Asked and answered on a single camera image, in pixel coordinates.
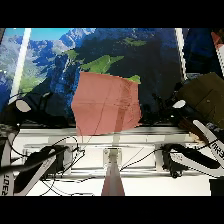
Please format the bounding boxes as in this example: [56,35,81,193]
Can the black cable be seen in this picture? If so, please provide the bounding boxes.
[39,135,87,197]
[120,147,164,170]

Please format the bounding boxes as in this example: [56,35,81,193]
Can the red garment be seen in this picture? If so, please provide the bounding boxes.
[211,29,224,48]

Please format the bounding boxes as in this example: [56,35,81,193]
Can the brown garment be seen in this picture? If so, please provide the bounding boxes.
[176,72,224,129]

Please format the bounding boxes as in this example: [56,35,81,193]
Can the pink garment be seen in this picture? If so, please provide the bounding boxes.
[71,71,143,137]

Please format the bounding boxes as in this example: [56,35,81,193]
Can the silver frame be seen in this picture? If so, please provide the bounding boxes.
[13,126,214,197]

